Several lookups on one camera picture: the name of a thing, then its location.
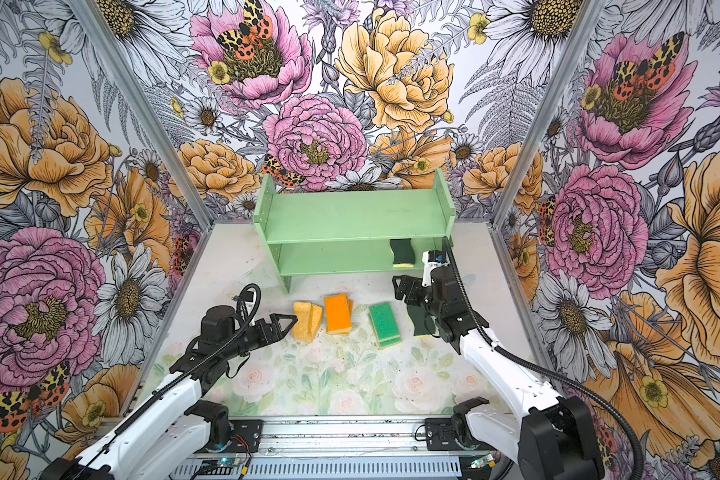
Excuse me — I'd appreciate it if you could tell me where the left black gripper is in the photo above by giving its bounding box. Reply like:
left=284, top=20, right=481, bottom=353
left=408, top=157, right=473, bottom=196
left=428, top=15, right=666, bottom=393
left=222, top=313, right=297, bottom=359

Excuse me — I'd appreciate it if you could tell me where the dark green scrub sponge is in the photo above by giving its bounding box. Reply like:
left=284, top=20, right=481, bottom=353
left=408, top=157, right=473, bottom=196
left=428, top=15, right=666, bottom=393
left=389, top=238, right=416, bottom=268
left=407, top=305, right=437, bottom=337

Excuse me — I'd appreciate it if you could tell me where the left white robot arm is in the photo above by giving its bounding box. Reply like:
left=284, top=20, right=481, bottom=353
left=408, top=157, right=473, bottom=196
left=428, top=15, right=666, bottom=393
left=40, top=305, right=298, bottom=479

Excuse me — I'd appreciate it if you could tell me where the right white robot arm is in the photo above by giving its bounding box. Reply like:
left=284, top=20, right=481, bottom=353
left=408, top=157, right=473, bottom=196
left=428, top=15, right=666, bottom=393
left=392, top=266, right=605, bottom=479

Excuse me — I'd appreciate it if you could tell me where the light green wooden shelf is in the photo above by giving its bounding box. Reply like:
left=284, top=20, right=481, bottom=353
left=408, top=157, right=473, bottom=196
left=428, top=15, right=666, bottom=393
left=253, top=170, right=456, bottom=292

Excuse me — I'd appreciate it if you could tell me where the yellow cellulose sponge front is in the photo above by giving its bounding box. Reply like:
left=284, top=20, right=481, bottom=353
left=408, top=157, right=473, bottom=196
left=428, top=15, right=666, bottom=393
left=292, top=302, right=313, bottom=343

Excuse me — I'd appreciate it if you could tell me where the yellow cellulose sponge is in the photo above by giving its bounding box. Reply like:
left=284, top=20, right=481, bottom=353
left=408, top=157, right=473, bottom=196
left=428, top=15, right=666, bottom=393
left=309, top=304, right=323, bottom=339
left=292, top=302, right=313, bottom=343

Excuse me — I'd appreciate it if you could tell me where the yellow cellulose sponge back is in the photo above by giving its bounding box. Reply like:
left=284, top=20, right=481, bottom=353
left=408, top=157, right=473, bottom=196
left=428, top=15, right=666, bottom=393
left=309, top=304, right=323, bottom=339

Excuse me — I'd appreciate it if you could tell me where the orange scrub sponge top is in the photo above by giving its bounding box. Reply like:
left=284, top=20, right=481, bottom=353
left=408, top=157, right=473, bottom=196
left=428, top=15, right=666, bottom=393
left=324, top=294, right=352, bottom=335

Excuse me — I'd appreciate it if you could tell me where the light green scrub sponge bottom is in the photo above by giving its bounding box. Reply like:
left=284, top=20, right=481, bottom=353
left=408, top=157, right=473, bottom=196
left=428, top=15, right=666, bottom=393
left=372, top=319, right=402, bottom=349

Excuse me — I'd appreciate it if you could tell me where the light green scrub sponge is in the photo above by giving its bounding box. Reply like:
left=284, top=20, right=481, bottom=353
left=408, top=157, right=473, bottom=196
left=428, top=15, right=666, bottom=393
left=372, top=319, right=402, bottom=349
left=369, top=302, right=401, bottom=346

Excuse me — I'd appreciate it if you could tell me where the light green scrub sponge top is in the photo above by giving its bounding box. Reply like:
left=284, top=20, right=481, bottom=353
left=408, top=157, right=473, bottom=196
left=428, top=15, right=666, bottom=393
left=369, top=302, right=401, bottom=346

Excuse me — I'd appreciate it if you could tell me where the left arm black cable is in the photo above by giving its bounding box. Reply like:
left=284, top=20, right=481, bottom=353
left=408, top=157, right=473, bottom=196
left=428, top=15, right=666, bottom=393
left=107, top=283, right=262, bottom=445

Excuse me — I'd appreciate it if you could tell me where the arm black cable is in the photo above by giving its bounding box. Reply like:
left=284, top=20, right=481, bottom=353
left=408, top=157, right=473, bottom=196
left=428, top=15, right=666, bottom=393
left=440, top=236, right=646, bottom=480
left=107, top=283, right=262, bottom=445

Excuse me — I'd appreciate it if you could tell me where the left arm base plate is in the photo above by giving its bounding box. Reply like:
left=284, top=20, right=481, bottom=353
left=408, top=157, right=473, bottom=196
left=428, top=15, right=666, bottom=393
left=207, top=419, right=264, bottom=454

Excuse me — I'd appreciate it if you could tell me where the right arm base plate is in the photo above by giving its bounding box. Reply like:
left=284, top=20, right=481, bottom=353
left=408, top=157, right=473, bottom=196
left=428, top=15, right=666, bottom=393
left=424, top=417, right=475, bottom=452

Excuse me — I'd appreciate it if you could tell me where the aluminium front rail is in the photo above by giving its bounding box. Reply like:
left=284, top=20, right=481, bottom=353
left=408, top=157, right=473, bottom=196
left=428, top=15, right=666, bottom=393
left=92, top=415, right=598, bottom=460

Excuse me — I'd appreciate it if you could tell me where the white slotted cable duct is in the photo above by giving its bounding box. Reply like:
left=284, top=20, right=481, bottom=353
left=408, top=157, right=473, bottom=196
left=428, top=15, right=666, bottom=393
left=168, top=456, right=462, bottom=479

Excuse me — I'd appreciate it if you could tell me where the left aluminium corner post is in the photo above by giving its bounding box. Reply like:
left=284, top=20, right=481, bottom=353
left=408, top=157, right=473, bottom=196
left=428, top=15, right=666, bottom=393
left=70, top=1, right=214, bottom=233

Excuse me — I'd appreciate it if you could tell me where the aluminium corner post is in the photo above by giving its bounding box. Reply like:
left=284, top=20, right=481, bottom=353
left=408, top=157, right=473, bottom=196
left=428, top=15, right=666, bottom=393
left=70, top=1, right=214, bottom=233
left=491, top=1, right=604, bottom=229

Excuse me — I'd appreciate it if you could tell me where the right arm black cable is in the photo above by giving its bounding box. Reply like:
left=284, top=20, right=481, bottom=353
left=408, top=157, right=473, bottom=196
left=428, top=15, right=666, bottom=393
left=440, top=236, right=646, bottom=480

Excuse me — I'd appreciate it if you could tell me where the right aluminium corner post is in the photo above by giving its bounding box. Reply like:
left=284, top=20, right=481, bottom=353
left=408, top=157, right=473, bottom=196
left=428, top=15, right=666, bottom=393
left=491, top=1, right=604, bottom=229

